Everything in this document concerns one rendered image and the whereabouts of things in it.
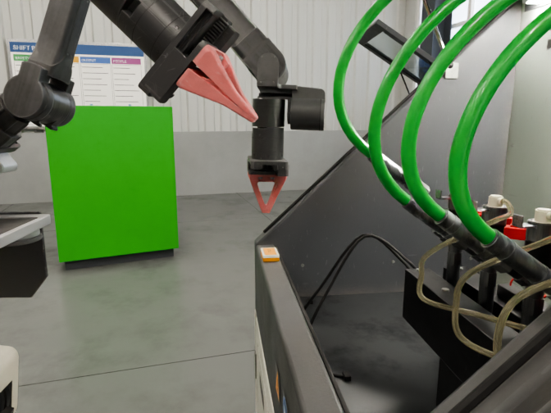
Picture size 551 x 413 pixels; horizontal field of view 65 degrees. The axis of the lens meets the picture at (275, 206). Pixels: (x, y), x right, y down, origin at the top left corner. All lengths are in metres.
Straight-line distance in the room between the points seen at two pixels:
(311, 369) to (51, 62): 0.69
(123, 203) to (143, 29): 3.37
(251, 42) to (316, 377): 0.54
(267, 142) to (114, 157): 3.03
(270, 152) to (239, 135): 6.35
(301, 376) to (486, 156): 0.70
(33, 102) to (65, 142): 2.83
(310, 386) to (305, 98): 0.48
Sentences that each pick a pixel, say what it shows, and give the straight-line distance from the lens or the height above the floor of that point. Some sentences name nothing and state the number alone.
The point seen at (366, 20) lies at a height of 1.32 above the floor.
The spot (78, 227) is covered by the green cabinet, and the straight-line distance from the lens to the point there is 3.81.
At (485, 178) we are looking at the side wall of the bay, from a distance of 1.04.
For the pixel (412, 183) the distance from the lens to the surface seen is 0.43.
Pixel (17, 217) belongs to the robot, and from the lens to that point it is 0.86.
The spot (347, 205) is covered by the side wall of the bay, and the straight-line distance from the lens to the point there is 0.92.
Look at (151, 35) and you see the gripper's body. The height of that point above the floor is 1.28.
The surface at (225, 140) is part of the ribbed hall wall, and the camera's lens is 7.06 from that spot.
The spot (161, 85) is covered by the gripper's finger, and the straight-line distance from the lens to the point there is 0.43.
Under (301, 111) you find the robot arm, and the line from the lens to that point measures 0.75.
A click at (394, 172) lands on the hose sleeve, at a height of 1.14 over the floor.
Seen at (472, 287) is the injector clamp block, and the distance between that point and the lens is 0.66.
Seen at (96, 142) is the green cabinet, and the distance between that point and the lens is 3.72.
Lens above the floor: 1.21
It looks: 11 degrees down
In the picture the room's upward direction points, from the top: straight up
